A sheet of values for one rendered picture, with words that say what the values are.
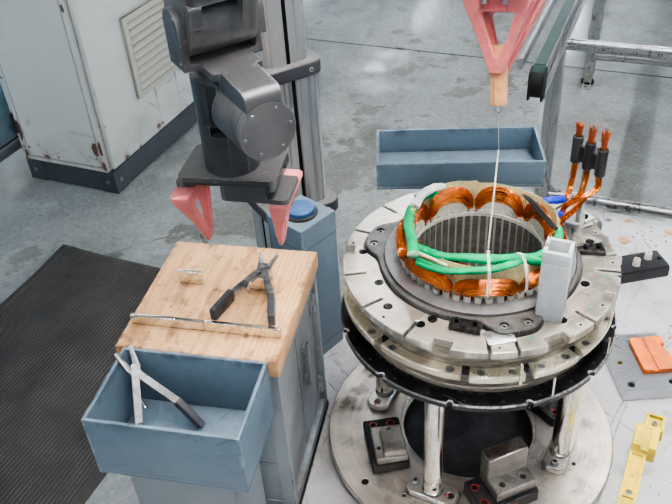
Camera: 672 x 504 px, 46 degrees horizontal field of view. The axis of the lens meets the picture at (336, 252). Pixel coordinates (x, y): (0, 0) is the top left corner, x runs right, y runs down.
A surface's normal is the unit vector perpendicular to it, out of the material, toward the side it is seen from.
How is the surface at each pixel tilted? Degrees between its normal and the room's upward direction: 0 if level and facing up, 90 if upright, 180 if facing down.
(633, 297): 0
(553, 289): 90
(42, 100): 92
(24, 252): 0
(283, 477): 90
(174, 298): 0
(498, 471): 90
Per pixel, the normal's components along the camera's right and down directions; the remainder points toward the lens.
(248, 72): -0.01, -0.74
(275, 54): 0.51, 0.50
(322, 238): 0.74, 0.37
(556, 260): -0.38, 0.58
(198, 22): 0.50, 0.72
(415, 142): -0.05, 0.61
